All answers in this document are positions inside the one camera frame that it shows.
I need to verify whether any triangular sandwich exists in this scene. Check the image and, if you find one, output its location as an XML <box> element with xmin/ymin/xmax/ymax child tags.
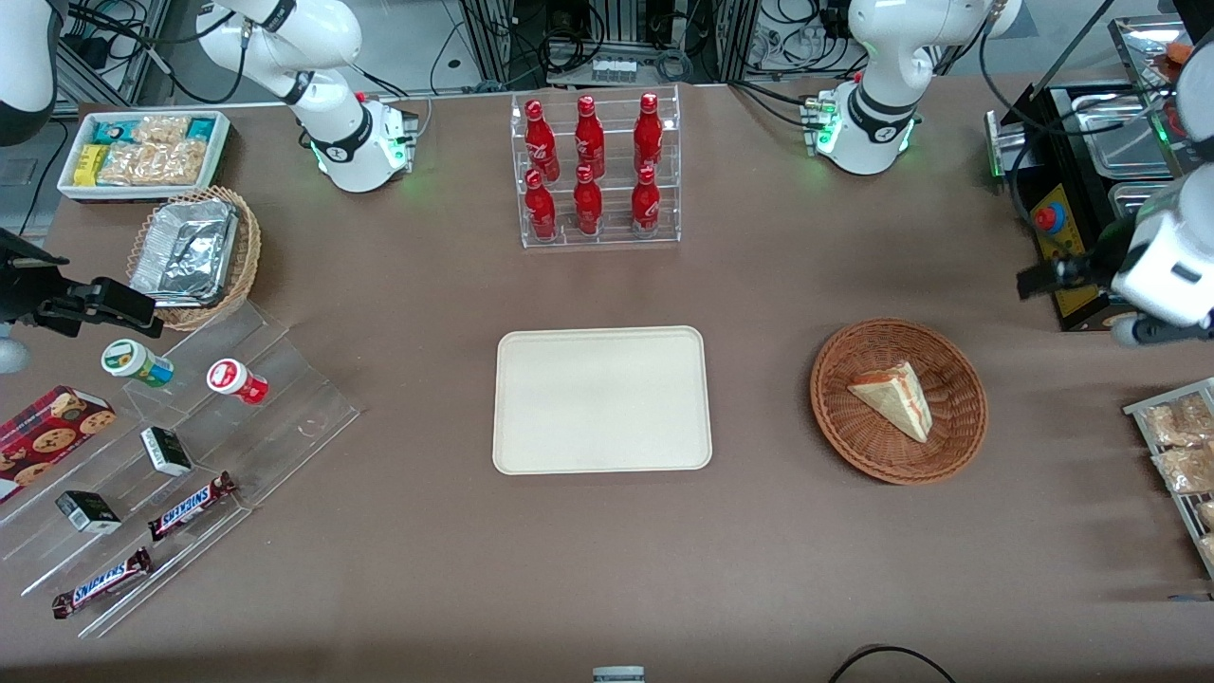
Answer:
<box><xmin>847</xmin><ymin>360</ymin><xmax>934</xmax><ymax>444</ymax></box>

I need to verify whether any light wicker basket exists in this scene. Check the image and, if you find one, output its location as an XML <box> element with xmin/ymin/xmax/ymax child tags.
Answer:
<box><xmin>126</xmin><ymin>186</ymin><xmax>262</xmax><ymax>332</ymax></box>

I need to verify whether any brown wicker basket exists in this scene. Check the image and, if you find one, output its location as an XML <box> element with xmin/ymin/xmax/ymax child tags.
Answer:
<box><xmin>810</xmin><ymin>318</ymin><xmax>989</xmax><ymax>486</ymax></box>

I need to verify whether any beige rectangular tray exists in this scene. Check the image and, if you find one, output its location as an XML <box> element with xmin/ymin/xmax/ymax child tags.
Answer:
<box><xmin>492</xmin><ymin>325</ymin><xmax>713</xmax><ymax>475</ymax></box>

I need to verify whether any green lid cup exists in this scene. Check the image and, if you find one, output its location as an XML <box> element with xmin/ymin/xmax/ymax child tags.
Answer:
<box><xmin>101</xmin><ymin>339</ymin><xmax>175</xmax><ymax>388</ymax></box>

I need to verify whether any silver foil container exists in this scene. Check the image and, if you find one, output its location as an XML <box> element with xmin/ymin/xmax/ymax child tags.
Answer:
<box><xmin>129</xmin><ymin>199</ymin><xmax>239</xmax><ymax>307</ymax></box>

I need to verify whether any red cookie box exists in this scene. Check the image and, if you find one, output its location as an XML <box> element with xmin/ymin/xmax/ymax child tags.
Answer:
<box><xmin>0</xmin><ymin>385</ymin><xmax>118</xmax><ymax>504</ymax></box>

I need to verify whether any red lid cup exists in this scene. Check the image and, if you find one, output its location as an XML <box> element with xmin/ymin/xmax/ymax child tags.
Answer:
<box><xmin>207</xmin><ymin>359</ymin><xmax>269</xmax><ymax>406</ymax></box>

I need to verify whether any black food warmer cabinet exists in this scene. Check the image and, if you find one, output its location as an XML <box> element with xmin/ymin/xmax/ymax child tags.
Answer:
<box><xmin>984</xmin><ymin>14</ymin><xmax>1214</xmax><ymax>333</ymax></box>

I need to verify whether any large clear cracker bag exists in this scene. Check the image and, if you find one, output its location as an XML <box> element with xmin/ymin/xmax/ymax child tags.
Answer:
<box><xmin>98</xmin><ymin>140</ymin><xmax>212</xmax><ymax>187</ymax></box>

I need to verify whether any small black box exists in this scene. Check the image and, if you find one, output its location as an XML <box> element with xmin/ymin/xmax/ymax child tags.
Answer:
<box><xmin>140</xmin><ymin>426</ymin><xmax>193</xmax><ymax>477</ymax></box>
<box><xmin>55</xmin><ymin>490</ymin><xmax>122</xmax><ymax>534</ymax></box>

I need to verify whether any clear bag of pastries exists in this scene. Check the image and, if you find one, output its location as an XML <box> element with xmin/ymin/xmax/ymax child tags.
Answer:
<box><xmin>1141</xmin><ymin>394</ymin><xmax>1214</xmax><ymax>447</ymax></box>
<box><xmin>1152</xmin><ymin>444</ymin><xmax>1214</xmax><ymax>494</ymax></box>

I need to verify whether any white plastic snack bin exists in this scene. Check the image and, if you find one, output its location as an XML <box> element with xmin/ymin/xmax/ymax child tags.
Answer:
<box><xmin>57</xmin><ymin>110</ymin><xmax>231</xmax><ymax>203</ymax></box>

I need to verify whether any small clear cracker bag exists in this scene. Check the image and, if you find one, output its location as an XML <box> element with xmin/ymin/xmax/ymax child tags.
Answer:
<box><xmin>133</xmin><ymin>116</ymin><xmax>191</xmax><ymax>145</ymax></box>

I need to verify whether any clear acrylic step display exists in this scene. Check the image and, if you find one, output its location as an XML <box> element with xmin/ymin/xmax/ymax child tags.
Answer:
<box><xmin>0</xmin><ymin>300</ymin><xmax>361</xmax><ymax>639</ymax></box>

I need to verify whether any Snickers bar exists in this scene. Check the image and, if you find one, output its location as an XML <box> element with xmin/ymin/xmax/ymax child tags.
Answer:
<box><xmin>51</xmin><ymin>547</ymin><xmax>154</xmax><ymax>619</ymax></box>
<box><xmin>148</xmin><ymin>471</ymin><xmax>238</xmax><ymax>542</ymax></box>

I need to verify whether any red cola bottle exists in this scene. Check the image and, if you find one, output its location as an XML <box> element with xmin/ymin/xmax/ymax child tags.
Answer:
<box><xmin>634</xmin><ymin>92</ymin><xmax>664</xmax><ymax>174</ymax></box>
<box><xmin>574</xmin><ymin>95</ymin><xmax>606</xmax><ymax>178</ymax></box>
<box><xmin>524</xmin><ymin>169</ymin><xmax>558</xmax><ymax>242</ymax></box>
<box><xmin>631</xmin><ymin>164</ymin><xmax>661</xmax><ymax>234</ymax></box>
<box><xmin>573</xmin><ymin>165</ymin><xmax>604</xmax><ymax>236</ymax></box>
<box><xmin>524</xmin><ymin>99</ymin><xmax>561</xmax><ymax>181</ymax></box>

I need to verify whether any clear acrylic bottle rack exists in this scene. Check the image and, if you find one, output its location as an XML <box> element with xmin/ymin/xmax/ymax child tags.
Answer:
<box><xmin>510</xmin><ymin>83</ymin><xmax>682</xmax><ymax>249</ymax></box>

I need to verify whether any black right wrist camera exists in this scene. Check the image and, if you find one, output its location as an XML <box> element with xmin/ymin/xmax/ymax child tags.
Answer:
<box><xmin>0</xmin><ymin>228</ymin><xmax>69</xmax><ymax>325</ymax></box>

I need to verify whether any metal wire rack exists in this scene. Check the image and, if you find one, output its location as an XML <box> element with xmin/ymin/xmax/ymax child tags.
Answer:
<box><xmin>1123</xmin><ymin>378</ymin><xmax>1214</xmax><ymax>580</ymax></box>

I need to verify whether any black floor cable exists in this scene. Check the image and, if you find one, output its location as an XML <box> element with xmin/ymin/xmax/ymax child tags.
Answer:
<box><xmin>828</xmin><ymin>645</ymin><xmax>959</xmax><ymax>683</ymax></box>

